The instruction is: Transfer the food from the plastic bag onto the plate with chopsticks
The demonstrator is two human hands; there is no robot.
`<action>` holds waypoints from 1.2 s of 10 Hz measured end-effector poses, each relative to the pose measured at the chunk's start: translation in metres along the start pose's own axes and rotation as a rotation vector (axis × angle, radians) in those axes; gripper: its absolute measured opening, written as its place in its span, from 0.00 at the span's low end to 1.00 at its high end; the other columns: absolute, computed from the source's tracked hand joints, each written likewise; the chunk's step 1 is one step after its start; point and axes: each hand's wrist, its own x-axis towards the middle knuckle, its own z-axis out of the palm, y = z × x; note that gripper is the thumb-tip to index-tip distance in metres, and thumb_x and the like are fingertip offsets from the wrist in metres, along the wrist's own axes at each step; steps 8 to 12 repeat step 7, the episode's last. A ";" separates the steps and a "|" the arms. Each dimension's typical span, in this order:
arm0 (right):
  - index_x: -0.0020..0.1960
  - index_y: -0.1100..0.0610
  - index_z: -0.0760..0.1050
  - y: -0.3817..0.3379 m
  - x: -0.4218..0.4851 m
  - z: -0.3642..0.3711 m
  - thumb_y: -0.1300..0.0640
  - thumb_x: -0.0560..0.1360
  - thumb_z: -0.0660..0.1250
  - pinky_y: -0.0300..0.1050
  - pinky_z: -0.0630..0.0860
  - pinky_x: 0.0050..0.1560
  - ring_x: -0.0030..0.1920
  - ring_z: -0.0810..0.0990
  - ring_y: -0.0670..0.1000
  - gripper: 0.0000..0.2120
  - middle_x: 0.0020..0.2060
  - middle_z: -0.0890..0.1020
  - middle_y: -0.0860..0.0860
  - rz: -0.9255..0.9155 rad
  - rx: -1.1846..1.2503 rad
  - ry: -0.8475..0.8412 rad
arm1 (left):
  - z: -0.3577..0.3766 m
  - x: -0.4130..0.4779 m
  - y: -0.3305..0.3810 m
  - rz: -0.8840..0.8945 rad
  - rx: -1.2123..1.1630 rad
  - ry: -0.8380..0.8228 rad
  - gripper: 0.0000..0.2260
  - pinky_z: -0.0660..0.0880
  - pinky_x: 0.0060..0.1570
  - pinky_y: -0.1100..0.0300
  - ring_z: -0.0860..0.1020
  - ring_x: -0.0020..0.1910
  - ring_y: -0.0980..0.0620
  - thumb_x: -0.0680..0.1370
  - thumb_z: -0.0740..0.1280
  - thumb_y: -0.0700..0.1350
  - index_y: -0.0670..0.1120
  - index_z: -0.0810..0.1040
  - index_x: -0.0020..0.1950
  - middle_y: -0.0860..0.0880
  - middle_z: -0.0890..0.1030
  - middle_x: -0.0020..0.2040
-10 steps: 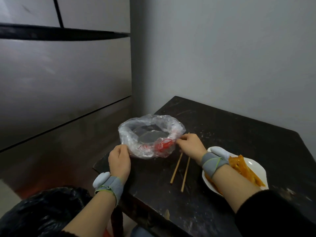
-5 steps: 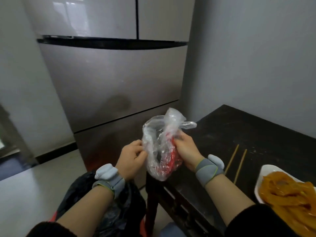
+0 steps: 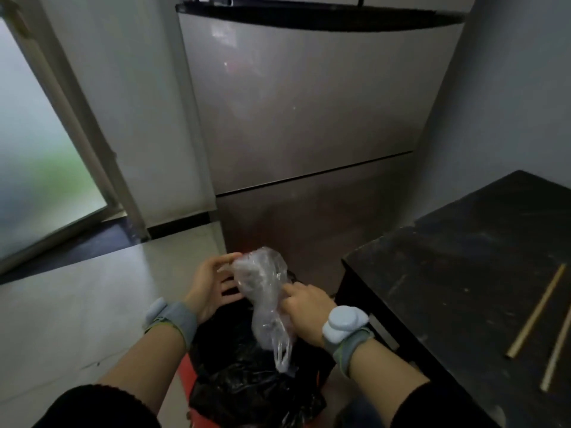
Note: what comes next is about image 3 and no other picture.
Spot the person's right hand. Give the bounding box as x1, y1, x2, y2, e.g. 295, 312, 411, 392
280, 282, 338, 349

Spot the person's left hand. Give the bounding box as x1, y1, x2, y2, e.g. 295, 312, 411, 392
183, 252, 245, 325

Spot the clear plastic bag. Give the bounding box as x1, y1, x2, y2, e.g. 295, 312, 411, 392
232, 247, 299, 375

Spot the person's right forearm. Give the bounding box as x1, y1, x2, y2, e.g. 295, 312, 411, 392
348, 339, 431, 428

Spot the person's left forearm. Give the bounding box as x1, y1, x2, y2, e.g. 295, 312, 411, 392
96, 324, 188, 416

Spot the grey right wrist tracker band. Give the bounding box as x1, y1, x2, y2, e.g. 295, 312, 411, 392
321, 306, 375, 379

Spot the grey wrist tracker band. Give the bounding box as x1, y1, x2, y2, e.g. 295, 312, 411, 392
321, 306, 375, 379
143, 298, 198, 350

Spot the grey left wrist tracker band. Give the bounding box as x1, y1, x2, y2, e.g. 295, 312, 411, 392
143, 298, 198, 350

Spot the black trash bag liner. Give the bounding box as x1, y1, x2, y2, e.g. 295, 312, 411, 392
187, 272, 336, 428

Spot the red trash bin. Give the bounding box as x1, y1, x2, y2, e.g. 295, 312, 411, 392
178, 352, 331, 428

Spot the silver refrigerator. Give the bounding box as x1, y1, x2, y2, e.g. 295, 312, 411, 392
175, 0, 477, 295

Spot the dark wooden table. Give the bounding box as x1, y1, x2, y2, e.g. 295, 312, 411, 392
335, 170, 571, 428

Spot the frosted glass sliding door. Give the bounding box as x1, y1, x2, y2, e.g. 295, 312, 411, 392
0, 0, 150, 277

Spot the bamboo chopstick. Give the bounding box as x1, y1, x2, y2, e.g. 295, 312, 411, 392
505, 263, 567, 360
540, 303, 571, 393

